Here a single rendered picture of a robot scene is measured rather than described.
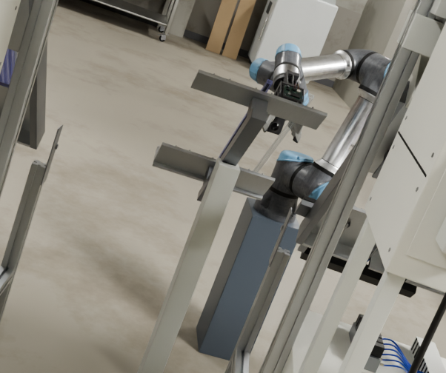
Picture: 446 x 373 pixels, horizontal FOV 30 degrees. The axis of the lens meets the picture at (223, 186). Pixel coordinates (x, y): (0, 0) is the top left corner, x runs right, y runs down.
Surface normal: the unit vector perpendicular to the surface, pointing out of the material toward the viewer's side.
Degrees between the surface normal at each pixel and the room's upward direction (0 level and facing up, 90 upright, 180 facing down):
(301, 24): 90
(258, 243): 90
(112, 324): 0
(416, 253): 90
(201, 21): 90
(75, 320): 0
